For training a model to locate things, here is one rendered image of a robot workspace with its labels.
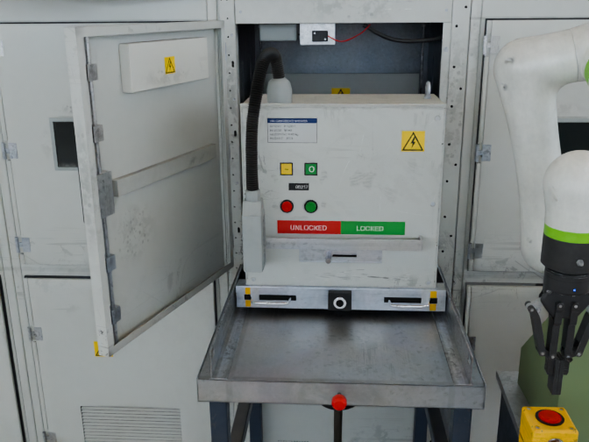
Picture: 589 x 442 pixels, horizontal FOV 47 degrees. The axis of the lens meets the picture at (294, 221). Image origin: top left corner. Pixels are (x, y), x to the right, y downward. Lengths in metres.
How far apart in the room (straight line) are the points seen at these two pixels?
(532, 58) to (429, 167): 0.37
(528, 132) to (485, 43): 0.51
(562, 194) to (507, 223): 0.96
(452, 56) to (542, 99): 0.53
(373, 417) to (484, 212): 0.78
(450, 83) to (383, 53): 0.79
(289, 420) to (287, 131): 1.10
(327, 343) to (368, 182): 0.40
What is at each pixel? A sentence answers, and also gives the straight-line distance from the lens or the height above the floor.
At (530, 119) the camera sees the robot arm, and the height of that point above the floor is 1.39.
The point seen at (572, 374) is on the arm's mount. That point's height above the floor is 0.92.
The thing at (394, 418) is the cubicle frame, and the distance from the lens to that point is 2.35.
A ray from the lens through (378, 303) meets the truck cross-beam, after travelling 1.76.
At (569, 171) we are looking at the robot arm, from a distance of 1.13.
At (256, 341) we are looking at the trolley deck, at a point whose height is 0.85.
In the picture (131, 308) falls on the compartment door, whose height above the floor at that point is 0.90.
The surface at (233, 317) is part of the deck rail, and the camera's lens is 1.76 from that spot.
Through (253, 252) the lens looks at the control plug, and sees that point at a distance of 1.61.
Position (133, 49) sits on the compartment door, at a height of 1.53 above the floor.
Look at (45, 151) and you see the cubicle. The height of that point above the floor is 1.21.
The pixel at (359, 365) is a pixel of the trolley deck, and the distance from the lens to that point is 1.55.
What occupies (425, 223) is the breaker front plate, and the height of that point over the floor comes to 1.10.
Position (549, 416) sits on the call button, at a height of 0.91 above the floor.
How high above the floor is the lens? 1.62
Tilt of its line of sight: 18 degrees down
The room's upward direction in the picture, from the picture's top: 1 degrees counter-clockwise
